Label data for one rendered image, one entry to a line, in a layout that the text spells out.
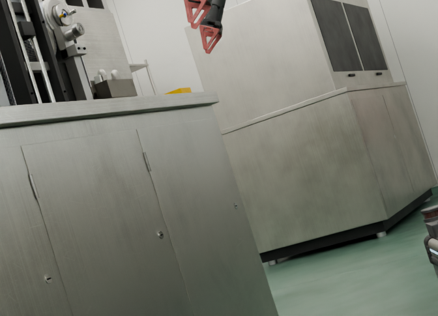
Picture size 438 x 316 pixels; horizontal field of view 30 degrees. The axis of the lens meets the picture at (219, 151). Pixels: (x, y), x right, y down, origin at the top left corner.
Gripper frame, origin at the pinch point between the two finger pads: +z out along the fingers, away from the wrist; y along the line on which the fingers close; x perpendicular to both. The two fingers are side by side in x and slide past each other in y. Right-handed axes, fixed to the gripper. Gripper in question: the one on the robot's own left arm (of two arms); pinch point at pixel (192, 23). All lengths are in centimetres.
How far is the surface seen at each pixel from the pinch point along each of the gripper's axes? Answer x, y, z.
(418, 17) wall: 119, -433, -107
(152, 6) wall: -108, -519, -88
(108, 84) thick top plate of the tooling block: -27.0, -35.2, 19.2
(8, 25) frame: -44.1, 17.4, 12.6
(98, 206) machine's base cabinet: -10, 27, 52
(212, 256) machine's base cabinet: 18, -17, 64
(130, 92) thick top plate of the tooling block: -21, -46, 20
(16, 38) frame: -41.8, 16.1, 15.5
